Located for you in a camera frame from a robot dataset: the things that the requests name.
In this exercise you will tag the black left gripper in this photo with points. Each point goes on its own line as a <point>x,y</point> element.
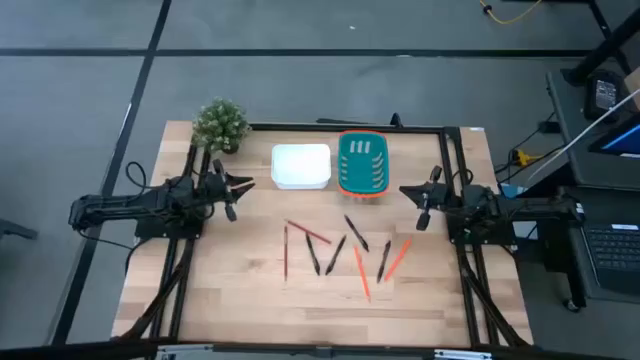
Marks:
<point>220,187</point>

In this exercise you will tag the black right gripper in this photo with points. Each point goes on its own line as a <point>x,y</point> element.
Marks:
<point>436,195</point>

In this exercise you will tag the orange pencil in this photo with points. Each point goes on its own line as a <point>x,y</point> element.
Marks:
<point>398,259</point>
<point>362,272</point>

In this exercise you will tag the black pen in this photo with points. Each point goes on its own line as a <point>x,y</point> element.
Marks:
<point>384,261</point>
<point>356,233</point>
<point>336,255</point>
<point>313,255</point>

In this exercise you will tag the red colored pencil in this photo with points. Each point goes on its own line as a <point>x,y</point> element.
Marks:
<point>307,231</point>

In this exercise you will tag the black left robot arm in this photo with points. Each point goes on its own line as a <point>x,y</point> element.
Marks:
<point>125,205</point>

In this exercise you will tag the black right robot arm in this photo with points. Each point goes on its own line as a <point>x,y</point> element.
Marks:
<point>530,207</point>

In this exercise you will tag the green basket with orange rim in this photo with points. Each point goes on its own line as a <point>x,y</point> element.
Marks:
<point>363,170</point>

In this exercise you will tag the white plastic bin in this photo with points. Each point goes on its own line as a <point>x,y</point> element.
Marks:
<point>300,165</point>

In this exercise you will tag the small potted green plant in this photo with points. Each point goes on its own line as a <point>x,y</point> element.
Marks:
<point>220,125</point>

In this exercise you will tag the black power adapter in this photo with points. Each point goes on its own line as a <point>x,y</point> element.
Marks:
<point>550,127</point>

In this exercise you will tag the black aluminium beam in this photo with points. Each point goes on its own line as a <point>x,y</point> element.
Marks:
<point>250,348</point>

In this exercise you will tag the grey desk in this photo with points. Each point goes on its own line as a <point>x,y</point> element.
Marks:
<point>570,130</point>

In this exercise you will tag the white rod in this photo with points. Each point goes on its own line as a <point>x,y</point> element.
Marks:
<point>585,134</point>

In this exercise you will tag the black laptop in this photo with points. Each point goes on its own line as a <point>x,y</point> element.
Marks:
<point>615,250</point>

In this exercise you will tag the monitor with blue screen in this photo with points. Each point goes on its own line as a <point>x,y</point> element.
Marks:
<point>622,140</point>

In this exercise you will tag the black device with screen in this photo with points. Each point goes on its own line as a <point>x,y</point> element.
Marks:
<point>605,95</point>

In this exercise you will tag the black chair leg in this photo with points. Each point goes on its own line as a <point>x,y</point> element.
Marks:
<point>15,230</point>

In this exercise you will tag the black desk leg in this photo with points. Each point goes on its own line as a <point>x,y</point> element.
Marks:
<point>605,47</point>

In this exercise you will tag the black aluminium table frame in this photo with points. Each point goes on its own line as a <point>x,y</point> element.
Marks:
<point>420,129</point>

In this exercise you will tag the black mount bracket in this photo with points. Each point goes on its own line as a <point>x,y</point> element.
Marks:
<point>395,120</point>

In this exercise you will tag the silver metal bracket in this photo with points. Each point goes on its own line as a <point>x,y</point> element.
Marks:
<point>462,355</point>
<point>185,350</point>

